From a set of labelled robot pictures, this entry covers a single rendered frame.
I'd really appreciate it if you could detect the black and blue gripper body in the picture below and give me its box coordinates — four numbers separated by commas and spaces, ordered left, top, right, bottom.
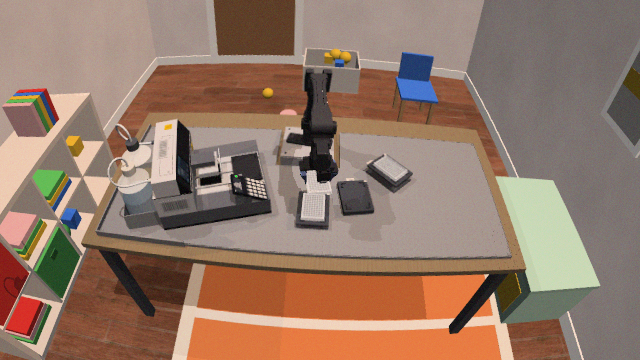
299, 155, 338, 173

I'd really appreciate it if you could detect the white plastic bottle with blue liquid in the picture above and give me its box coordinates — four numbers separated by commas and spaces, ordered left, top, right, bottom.
117, 161, 157, 215

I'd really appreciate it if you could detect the white well plate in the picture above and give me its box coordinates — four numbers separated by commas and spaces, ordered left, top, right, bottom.
306, 170, 332, 196
373, 155, 408, 182
301, 193, 325, 221

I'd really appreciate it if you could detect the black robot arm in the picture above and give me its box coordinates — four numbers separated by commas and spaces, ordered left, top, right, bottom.
286, 69, 337, 184

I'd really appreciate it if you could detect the white bottle with black cap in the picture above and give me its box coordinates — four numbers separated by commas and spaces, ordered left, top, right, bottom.
122, 137, 153, 178

